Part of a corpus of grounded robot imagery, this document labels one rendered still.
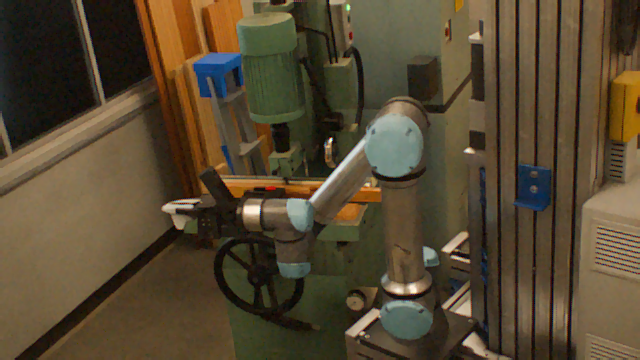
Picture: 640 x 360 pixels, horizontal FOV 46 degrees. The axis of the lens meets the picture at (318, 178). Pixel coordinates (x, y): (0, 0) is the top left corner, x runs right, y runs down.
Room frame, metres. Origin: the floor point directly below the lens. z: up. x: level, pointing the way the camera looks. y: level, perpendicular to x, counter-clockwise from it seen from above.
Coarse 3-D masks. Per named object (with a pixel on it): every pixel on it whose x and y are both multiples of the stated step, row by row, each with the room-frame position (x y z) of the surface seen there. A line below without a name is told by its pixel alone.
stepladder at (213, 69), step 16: (208, 64) 3.12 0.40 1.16; (224, 64) 3.10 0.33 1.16; (240, 64) 3.24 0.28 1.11; (208, 80) 3.10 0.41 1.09; (224, 80) 3.26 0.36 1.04; (240, 80) 3.23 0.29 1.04; (208, 96) 3.12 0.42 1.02; (224, 96) 3.09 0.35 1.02; (240, 96) 3.19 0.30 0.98; (224, 112) 3.10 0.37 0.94; (240, 112) 3.22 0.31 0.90; (224, 128) 3.08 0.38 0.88; (240, 128) 3.24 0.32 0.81; (224, 144) 3.10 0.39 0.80; (240, 144) 3.20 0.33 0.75; (256, 144) 3.19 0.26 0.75; (240, 160) 3.10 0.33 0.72; (256, 160) 3.20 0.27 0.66
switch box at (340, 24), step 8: (336, 0) 2.55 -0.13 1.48; (344, 0) 2.53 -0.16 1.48; (336, 8) 2.49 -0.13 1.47; (344, 8) 2.50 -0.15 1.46; (336, 16) 2.49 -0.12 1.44; (344, 16) 2.49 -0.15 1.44; (328, 24) 2.50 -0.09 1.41; (336, 24) 2.49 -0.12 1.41; (344, 24) 2.49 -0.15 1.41; (328, 32) 2.50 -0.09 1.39; (336, 32) 2.49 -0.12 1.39; (344, 32) 2.49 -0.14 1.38; (336, 40) 2.50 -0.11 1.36; (344, 40) 2.49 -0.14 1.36; (352, 40) 2.56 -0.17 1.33; (336, 48) 2.50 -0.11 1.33; (344, 48) 2.49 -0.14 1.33
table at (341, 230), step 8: (368, 208) 2.17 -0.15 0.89; (360, 216) 2.09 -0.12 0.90; (368, 216) 2.16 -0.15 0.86; (192, 224) 2.22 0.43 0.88; (328, 224) 2.07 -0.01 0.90; (336, 224) 2.06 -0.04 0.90; (344, 224) 2.06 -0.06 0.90; (352, 224) 2.05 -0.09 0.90; (360, 224) 2.06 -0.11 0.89; (192, 232) 2.22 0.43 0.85; (320, 232) 2.08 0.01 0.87; (328, 232) 2.07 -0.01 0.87; (336, 232) 2.06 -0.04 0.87; (344, 232) 2.05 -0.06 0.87; (352, 232) 2.05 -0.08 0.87; (360, 232) 2.06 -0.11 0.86; (344, 240) 2.06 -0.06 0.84; (352, 240) 2.05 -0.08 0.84; (232, 248) 2.07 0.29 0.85; (240, 248) 2.07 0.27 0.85; (256, 248) 2.05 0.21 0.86
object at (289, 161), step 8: (296, 144) 2.33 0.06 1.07; (288, 152) 2.27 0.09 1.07; (296, 152) 2.30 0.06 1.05; (272, 160) 2.24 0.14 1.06; (280, 160) 2.24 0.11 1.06; (288, 160) 2.23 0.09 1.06; (296, 160) 2.29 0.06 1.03; (272, 168) 2.25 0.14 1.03; (288, 168) 2.23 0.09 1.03; (296, 168) 2.28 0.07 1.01; (272, 176) 2.25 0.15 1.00; (280, 176) 2.24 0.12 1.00; (288, 176) 2.23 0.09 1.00
